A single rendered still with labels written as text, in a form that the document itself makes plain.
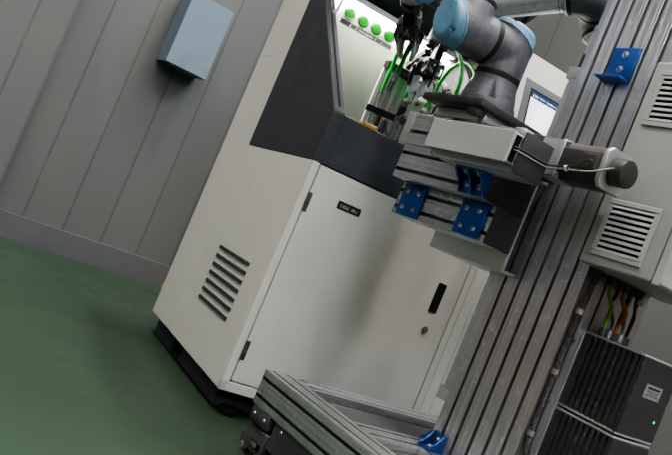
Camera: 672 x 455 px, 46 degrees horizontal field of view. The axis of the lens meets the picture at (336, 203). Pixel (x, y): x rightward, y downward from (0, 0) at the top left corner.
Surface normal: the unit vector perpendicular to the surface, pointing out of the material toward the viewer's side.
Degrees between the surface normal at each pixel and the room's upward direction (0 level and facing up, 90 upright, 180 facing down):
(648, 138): 90
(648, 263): 90
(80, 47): 90
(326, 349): 90
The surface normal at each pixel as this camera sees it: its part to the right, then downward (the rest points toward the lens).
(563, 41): -0.76, -0.34
